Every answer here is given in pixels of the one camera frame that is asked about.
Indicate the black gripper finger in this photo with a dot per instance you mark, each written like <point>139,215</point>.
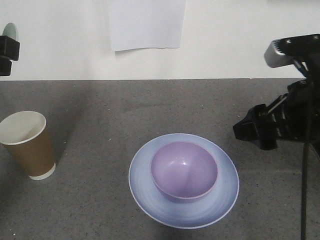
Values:
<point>5,67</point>
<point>254,125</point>
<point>267,143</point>
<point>9,48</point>

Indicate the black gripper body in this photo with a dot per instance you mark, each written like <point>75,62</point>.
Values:
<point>295,116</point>

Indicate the mint green plastic spoon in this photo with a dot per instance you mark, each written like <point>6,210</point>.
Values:
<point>10,30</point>

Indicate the brown paper cup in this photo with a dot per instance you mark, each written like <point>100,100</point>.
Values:
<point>24,134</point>

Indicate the purple plastic bowl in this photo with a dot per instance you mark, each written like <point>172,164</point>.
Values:
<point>183,171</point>

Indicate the blue round plate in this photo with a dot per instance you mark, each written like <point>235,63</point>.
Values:
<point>178,213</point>

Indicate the white paper sheet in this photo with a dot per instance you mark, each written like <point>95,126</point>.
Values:
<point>145,24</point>

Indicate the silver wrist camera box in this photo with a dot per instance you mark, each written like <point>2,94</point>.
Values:
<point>283,52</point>

